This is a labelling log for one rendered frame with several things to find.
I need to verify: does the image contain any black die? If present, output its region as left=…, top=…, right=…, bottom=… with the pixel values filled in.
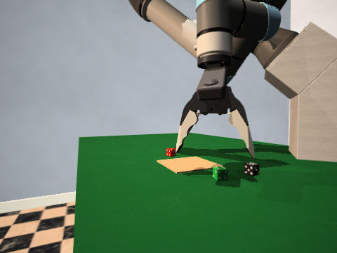
left=244, top=162, right=259, bottom=176

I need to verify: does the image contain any green die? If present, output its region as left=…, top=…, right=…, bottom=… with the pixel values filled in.
left=213, top=167, right=228, bottom=181

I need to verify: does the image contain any tan flat mat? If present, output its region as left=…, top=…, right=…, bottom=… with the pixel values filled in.
left=157, top=157, right=224, bottom=174

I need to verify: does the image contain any red die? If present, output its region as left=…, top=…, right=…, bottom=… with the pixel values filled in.
left=166, top=148, right=176, bottom=157

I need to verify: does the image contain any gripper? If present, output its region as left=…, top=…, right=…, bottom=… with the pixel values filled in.
left=176, top=54, right=255, bottom=158

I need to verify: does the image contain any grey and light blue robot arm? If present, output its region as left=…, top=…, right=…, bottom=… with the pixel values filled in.
left=129, top=0, right=299, bottom=101

